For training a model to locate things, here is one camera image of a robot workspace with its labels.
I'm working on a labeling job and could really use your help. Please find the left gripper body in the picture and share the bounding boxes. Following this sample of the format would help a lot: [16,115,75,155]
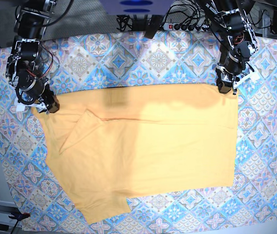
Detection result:
[216,58,260,95]

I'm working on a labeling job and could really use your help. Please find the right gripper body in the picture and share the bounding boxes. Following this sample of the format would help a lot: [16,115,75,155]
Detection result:
[15,84,55,114]

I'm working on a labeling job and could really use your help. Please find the yellow T-shirt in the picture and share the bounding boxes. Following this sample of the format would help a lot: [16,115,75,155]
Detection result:
[32,84,238,224]

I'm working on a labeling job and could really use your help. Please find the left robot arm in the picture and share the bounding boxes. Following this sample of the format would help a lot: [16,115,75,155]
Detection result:
[212,0,258,95]

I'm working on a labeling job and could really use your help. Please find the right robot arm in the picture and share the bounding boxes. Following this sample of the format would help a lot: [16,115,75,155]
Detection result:
[6,0,60,114]

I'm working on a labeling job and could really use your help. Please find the white power strip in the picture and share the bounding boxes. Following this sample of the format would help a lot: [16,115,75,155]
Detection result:
[162,23,209,32]

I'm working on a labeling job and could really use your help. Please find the patterned blue tile tablecloth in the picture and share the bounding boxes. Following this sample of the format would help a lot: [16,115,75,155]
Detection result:
[0,32,277,234]

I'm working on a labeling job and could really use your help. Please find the black clamp at table edge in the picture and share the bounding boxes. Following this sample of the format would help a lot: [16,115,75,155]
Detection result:
[144,15,163,39]

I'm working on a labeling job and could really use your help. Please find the orange black clamp bottom left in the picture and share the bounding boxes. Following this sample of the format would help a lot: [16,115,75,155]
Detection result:
[9,212,30,221]

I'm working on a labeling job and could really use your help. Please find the purple base camera mount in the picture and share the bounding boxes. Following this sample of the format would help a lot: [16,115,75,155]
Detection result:
[100,0,174,15]

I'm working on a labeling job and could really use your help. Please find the white aluminium rail box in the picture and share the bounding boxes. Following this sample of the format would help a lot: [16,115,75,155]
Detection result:
[0,200,19,227]

